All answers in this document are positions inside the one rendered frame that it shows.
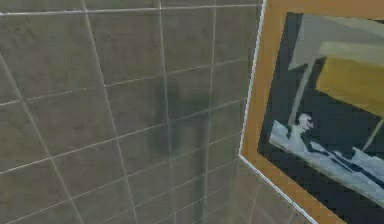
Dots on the orange framed wall picture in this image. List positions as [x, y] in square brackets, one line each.
[333, 100]

